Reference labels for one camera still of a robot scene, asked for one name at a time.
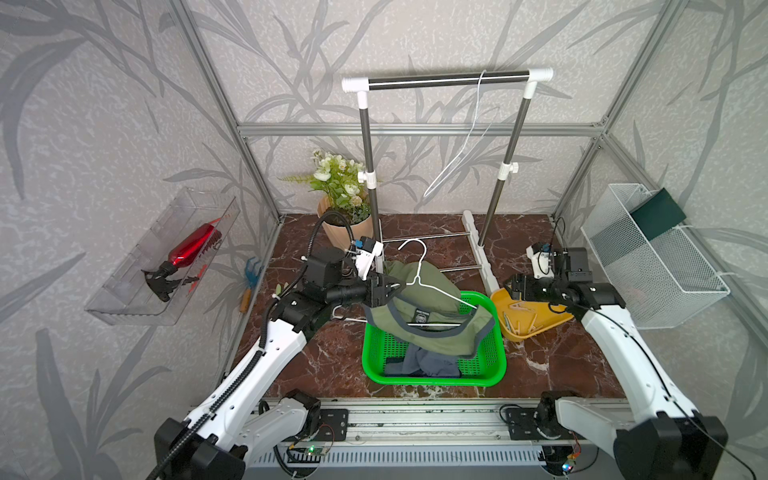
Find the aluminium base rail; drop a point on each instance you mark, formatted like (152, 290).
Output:
(420, 423)

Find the olive green tank top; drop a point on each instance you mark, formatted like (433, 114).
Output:
(428, 312)

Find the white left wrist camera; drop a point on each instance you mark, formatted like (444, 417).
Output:
(366, 251)

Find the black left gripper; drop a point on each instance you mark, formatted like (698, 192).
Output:
(375, 292)

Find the clear acrylic wall shelf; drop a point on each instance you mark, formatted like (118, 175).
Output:
(125, 299)

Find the clothes rack with steel bars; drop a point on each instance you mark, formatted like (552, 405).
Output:
(530, 79)

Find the red spray bottle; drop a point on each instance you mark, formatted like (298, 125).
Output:
(204, 238)

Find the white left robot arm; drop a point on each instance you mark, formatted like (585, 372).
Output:
(326, 280)

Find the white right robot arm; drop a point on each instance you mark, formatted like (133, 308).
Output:
(668, 437)

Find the yellow plastic bin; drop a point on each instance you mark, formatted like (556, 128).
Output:
(548, 316)

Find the blue garden hand rake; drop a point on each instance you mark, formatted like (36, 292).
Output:
(252, 273)

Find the wooden clothespin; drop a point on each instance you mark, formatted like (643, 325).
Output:
(519, 306)
(532, 326)
(512, 327)

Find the potted plant with white flowers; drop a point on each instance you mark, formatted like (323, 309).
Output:
(336, 177)

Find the white wire mesh basket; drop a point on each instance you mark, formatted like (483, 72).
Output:
(664, 282)

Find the blue-grey tank top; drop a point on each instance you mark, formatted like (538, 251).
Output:
(419, 362)

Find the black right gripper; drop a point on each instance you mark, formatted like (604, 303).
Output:
(526, 293)

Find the green perforated plastic basket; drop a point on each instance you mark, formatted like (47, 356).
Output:
(485, 369)

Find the dark green cloth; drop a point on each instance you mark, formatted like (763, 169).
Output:
(657, 214)

